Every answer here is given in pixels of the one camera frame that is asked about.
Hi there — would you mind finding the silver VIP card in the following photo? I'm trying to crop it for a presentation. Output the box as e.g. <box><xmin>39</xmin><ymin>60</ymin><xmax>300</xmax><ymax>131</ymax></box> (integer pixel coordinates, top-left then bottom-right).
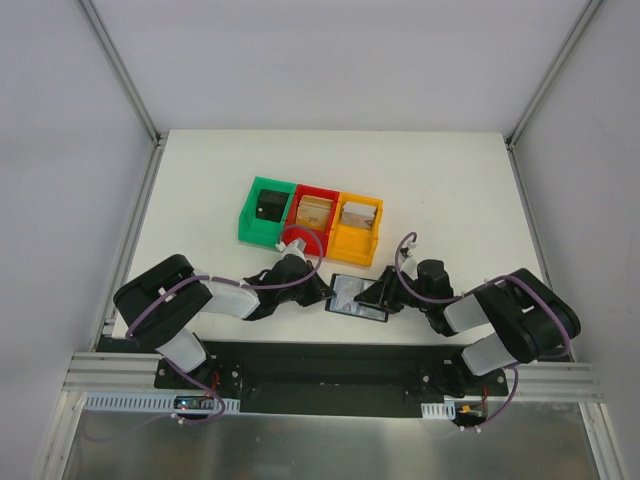
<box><xmin>329</xmin><ymin>285</ymin><xmax>360</xmax><ymax>315</ymax></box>

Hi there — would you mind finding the black leather card holder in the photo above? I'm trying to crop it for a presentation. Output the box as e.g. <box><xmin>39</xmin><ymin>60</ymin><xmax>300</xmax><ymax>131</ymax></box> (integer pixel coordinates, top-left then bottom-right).
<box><xmin>323</xmin><ymin>273</ymin><xmax>391</xmax><ymax>324</ymax></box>

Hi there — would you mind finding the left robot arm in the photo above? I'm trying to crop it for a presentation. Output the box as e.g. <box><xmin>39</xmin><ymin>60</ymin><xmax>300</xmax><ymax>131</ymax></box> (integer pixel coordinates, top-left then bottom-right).
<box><xmin>113</xmin><ymin>239</ymin><xmax>336</xmax><ymax>389</ymax></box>

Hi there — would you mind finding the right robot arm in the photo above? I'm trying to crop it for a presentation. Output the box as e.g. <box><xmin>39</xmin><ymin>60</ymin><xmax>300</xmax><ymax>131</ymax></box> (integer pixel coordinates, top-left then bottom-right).
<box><xmin>354</xmin><ymin>248</ymin><xmax>582</xmax><ymax>398</ymax></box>

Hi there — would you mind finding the silver card stack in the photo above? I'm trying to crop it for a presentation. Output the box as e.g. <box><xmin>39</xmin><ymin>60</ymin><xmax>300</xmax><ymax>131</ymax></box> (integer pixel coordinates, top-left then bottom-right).
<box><xmin>340</xmin><ymin>201</ymin><xmax>377</xmax><ymax>230</ymax></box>

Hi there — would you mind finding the gold card stack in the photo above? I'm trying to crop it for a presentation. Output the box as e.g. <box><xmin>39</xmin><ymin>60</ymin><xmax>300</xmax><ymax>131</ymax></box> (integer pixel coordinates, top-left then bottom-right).
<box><xmin>295</xmin><ymin>195</ymin><xmax>333</xmax><ymax>231</ymax></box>

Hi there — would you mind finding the black card stack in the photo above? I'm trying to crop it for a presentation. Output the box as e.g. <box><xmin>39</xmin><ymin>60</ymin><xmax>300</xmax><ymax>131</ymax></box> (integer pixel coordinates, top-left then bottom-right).
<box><xmin>255</xmin><ymin>189</ymin><xmax>290</xmax><ymax>223</ymax></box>

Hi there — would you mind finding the yellow plastic bin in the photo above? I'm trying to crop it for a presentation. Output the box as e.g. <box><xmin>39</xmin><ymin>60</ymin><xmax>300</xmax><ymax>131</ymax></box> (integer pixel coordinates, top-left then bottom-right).
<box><xmin>326</xmin><ymin>192</ymin><xmax>384</xmax><ymax>267</ymax></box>

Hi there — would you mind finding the red plastic bin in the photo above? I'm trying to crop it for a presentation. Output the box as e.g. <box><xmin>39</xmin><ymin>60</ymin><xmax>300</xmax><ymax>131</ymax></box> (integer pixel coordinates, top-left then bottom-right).
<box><xmin>282</xmin><ymin>184</ymin><xmax>339</xmax><ymax>256</ymax></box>

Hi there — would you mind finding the green plastic bin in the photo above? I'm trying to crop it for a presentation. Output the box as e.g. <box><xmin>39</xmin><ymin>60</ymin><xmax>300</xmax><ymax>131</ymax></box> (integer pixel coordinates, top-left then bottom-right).
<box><xmin>237</xmin><ymin>176</ymin><xmax>297</xmax><ymax>248</ymax></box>

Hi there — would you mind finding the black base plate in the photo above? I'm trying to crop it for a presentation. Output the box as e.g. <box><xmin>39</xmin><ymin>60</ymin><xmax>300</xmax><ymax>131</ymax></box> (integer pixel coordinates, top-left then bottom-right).
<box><xmin>97</xmin><ymin>335</ymin><xmax>519</xmax><ymax>419</ymax></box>

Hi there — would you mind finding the right white cable duct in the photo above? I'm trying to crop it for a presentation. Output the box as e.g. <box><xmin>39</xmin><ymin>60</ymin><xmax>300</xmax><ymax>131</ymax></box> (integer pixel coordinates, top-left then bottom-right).
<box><xmin>421</xmin><ymin>400</ymin><xmax>456</xmax><ymax>421</ymax></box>

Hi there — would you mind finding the white cable duct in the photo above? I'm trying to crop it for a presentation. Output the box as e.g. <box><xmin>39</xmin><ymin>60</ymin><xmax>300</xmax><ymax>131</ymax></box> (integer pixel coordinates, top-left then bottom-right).
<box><xmin>421</xmin><ymin>400</ymin><xmax>456</xmax><ymax>421</ymax></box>
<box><xmin>84</xmin><ymin>392</ymin><xmax>241</xmax><ymax>416</ymax></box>

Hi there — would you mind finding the left aluminium frame post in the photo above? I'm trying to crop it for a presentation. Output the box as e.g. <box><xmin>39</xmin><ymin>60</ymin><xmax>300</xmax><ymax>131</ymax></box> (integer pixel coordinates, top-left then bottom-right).
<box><xmin>77</xmin><ymin>0</ymin><xmax>169</xmax><ymax>146</ymax></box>

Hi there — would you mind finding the aluminium frame post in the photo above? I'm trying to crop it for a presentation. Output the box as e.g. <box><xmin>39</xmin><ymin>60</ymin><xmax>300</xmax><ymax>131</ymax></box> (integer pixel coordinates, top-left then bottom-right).
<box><xmin>77</xmin><ymin>0</ymin><xmax>169</xmax><ymax>146</ymax></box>
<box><xmin>505</xmin><ymin>0</ymin><xmax>607</xmax><ymax>151</ymax></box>

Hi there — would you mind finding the left white cable duct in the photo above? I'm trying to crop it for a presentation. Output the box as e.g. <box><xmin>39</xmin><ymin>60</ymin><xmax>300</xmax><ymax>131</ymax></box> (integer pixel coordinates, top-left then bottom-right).
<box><xmin>84</xmin><ymin>392</ymin><xmax>241</xmax><ymax>416</ymax></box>

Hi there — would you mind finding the right aluminium frame post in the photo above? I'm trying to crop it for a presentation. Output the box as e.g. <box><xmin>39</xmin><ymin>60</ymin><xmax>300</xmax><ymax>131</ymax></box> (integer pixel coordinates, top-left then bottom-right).
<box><xmin>505</xmin><ymin>0</ymin><xmax>607</xmax><ymax>151</ymax></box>

